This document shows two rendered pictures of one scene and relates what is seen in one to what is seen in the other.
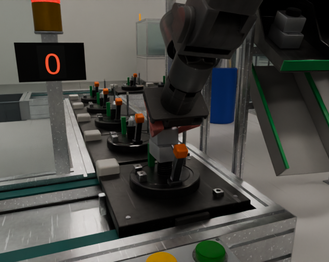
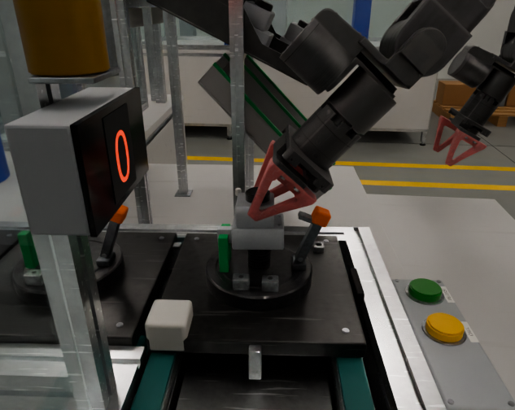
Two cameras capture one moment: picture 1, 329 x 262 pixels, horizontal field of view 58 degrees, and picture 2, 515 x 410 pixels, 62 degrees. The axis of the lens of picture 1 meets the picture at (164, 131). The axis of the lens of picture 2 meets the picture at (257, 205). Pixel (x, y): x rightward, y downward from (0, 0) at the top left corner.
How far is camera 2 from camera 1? 0.58 m
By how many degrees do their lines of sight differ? 63
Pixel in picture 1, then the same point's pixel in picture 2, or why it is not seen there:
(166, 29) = (325, 51)
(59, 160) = (103, 375)
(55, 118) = (86, 290)
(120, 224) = (360, 340)
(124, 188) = (255, 318)
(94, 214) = (239, 392)
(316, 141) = not seen: hidden behind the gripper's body
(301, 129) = not seen: hidden behind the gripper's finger
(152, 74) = not seen: outside the picture
